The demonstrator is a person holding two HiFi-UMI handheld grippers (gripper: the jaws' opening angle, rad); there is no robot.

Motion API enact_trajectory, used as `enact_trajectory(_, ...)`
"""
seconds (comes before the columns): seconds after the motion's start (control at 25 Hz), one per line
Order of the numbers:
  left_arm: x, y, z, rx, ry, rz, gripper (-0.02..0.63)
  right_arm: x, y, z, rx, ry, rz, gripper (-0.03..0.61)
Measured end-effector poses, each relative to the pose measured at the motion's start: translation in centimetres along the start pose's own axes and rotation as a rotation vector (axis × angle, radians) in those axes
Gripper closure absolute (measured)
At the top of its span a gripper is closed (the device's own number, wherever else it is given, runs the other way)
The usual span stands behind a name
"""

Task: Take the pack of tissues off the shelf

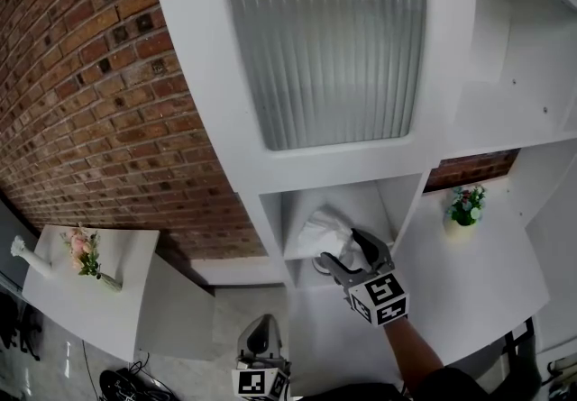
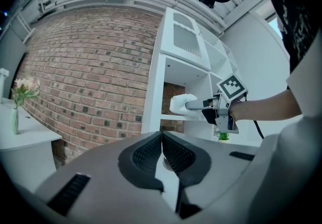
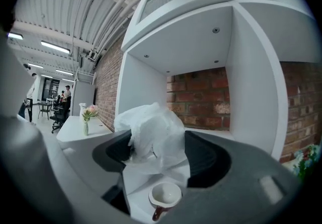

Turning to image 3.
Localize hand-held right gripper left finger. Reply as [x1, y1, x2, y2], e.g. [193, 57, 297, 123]
[59, 129, 135, 215]

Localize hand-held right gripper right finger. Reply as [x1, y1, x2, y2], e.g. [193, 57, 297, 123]
[160, 129, 302, 224]

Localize white side table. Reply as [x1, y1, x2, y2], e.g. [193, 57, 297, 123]
[56, 115, 114, 154]

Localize glass vase with pink flowers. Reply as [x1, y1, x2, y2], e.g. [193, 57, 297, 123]
[81, 104, 99, 136]

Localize potted flowers in cream pot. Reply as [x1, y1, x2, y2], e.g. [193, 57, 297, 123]
[281, 143, 322, 184]

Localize white and brown cup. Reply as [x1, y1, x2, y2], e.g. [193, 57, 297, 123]
[148, 181, 183, 222]

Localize black office chair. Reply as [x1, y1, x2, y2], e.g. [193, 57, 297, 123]
[49, 95, 70, 134]

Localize white ceiling pipes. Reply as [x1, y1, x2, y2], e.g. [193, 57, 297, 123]
[72, 0, 162, 67]

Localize white hutch shelf unit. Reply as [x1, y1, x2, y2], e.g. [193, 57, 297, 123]
[114, 0, 322, 224]

